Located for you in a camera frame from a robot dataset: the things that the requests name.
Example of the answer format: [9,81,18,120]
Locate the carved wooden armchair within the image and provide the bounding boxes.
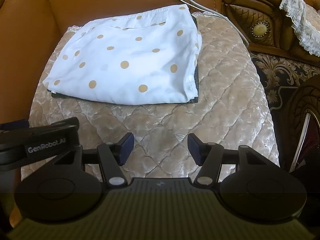
[280,76,320,173]

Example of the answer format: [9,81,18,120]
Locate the quilted beige seat cushion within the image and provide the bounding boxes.
[20,11,280,183]

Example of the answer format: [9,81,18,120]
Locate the dark folded garment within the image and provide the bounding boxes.
[46,12,200,105]

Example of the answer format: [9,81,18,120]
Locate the patterned dark carpet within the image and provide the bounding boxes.
[251,52,320,110]

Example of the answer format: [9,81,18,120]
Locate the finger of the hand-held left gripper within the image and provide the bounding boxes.
[0,119,29,132]

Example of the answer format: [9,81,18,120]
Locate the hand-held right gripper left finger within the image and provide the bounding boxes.
[54,132,135,187]

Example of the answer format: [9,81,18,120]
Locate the white polka dot shorts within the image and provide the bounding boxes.
[42,4,202,105]

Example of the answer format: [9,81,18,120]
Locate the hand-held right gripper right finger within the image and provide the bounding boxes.
[188,133,267,187]

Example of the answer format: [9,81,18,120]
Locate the white cable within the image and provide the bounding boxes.
[155,0,250,46]

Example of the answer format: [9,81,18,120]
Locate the brown leather sofa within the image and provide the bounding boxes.
[0,0,320,215]

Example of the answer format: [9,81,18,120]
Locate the white lace cover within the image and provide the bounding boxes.
[279,0,320,57]

